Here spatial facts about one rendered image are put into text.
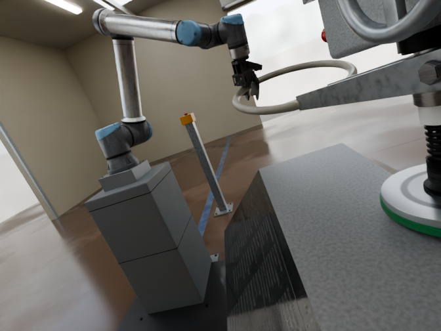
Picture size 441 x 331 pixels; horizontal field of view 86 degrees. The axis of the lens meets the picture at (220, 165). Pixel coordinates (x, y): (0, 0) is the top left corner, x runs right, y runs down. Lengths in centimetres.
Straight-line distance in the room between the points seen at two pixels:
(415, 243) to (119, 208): 129
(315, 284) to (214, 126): 703
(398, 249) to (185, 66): 720
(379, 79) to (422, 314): 34
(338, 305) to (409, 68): 34
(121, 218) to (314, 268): 118
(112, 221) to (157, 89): 642
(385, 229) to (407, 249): 6
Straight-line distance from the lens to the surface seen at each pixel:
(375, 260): 46
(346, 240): 50
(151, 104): 776
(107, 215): 151
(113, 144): 149
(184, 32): 107
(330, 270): 45
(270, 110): 86
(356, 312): 40
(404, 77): 45
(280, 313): 48
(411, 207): 50
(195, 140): 237
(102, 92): 842
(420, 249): 48
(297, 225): 56
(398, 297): 42
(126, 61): 154
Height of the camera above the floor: 111
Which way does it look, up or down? 15 degrees down
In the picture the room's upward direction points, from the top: 21 degrees counter-clockwise
